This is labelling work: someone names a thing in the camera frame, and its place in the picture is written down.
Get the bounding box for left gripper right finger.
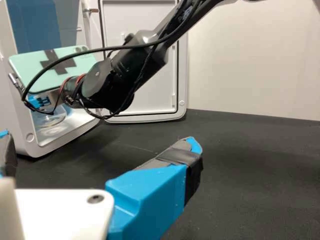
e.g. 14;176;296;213
104;136;204;240

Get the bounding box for white incubator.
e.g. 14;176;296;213
0;0;101;158

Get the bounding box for right wrist camera phone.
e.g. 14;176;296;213
8;44;97;95

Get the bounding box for black cable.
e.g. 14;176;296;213
21;29;176;116

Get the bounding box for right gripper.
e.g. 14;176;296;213
27;89;67;110

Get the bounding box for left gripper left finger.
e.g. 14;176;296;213
0;129;18;177

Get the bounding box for incubator door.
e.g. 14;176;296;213
98;0;190;124

